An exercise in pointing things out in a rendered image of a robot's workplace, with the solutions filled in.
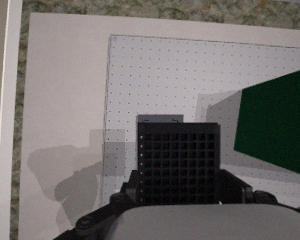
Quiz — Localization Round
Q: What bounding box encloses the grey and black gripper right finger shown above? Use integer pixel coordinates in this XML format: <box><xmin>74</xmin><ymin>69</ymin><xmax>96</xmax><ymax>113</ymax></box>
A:
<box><xmin>220</xmin><ymin>169</ymin><xmax>300</xmax><ymax>213</ymax></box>

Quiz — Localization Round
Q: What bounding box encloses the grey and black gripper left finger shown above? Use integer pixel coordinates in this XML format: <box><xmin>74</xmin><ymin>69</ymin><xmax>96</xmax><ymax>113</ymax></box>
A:
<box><xmin>53</xmin><ymin>170</ymin><xmax>139</xmax><ymax>240</ymax></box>

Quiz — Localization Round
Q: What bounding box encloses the grey perforated base plate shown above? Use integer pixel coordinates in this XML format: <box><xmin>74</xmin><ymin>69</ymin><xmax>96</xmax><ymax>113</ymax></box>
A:
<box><xmin>100</xmin><ymin>34</ymin><xmax>300</xmax><ymax>209</ymax></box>

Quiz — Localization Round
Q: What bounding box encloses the green bin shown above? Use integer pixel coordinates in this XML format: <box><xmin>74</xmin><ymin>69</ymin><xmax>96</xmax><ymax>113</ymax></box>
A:
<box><xmin>234</xmin><ymin>70</ymin><xmax>300</xmax><ymax>174</ymax></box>

